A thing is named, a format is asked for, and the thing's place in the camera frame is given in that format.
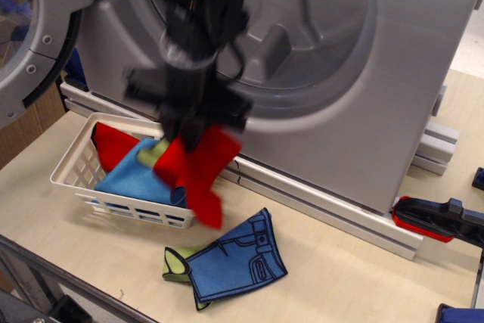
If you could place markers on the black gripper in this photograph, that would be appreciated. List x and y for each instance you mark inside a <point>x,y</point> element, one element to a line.
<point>188,94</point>

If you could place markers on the red felt garment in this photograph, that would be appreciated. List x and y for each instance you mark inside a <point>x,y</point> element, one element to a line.
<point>197,170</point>

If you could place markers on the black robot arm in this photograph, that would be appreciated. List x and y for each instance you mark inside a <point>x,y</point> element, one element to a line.
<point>204,26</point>

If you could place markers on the white plastic laundry basket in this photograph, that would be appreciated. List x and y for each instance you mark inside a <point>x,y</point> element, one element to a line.
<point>79,171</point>

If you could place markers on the grey toy washing machine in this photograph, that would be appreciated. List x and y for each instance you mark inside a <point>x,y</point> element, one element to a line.
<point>341,89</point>

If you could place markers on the round washing machine door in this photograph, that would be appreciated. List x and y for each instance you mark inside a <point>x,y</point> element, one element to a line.
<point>37,40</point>

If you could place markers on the red felt cloth in basket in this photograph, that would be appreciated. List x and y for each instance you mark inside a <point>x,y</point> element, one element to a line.
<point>111,144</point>

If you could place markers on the light blue felt cloth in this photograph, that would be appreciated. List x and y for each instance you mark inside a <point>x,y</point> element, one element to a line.
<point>132,179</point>

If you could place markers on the blue felt jeans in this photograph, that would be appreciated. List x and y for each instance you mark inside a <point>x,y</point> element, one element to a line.
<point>243,260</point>

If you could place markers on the green felt garment on table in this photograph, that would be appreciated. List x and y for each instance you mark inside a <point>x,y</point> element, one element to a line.
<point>175,263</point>

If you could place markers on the red black clamp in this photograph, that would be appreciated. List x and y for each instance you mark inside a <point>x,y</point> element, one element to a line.
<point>439,221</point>

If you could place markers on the black clamp part right edge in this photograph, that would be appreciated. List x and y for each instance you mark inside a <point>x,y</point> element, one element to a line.
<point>478,179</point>

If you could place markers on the blue black clamp corner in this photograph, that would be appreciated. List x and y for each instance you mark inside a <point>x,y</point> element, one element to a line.
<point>448,314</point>

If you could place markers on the white aluminium base rail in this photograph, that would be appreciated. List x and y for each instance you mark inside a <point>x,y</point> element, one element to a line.
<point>377,229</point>

